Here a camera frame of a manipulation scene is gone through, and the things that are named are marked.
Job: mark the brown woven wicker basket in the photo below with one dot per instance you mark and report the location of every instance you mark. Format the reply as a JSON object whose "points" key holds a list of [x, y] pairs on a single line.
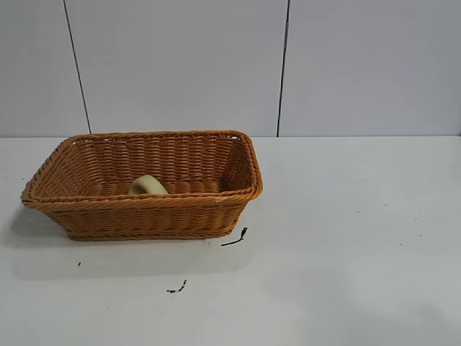
{"points": [[144, 212]]}

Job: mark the pale yellow egg yolk pastry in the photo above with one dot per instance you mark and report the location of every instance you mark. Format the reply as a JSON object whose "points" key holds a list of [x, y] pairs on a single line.
{"points": [[147, 185]]}

